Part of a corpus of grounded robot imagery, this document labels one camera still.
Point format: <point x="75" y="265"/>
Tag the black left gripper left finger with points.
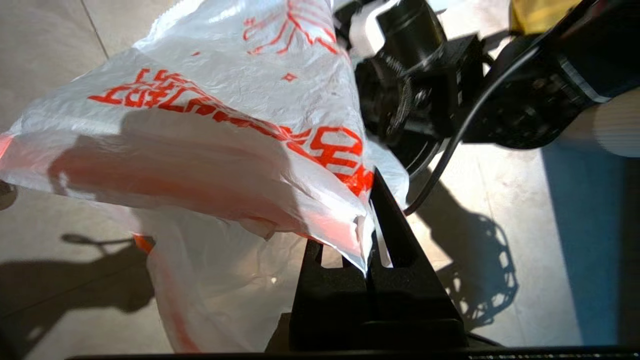
<point x="325" y="310"/>

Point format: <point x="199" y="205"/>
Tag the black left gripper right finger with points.
<point x="410" y="300"/>

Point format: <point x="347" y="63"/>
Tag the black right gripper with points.
<point x="430" y="90"/>

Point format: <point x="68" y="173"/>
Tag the white red-printed plastic bag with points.
<point x="200" y="150"/>

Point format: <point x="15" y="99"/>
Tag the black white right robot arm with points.
<point x="600" y="50"/>

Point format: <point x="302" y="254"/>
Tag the yellow plastic bag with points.
<point x="540" y="15"/>

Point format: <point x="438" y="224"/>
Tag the beige striped cushion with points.
<point x="610" y="125"/>

